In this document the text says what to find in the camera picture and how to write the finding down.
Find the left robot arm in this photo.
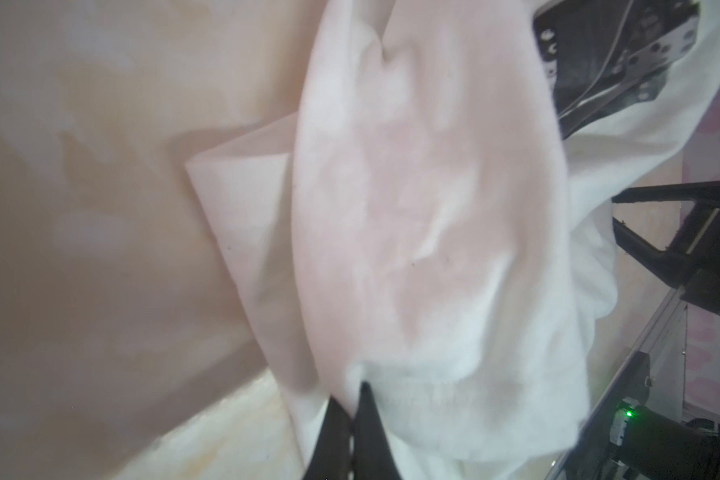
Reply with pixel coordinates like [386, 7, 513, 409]
[292, 1, 697, 462]

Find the white patterned garment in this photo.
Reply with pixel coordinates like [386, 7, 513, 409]
[187, 1, 720, 479]

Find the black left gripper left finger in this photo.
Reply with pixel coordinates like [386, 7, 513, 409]
[302, 398, 353, 480]

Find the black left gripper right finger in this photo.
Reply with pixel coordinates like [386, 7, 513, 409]
[353, 382, 401, 480]

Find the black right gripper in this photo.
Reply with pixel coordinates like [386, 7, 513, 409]
[612, 181, 720, 316]

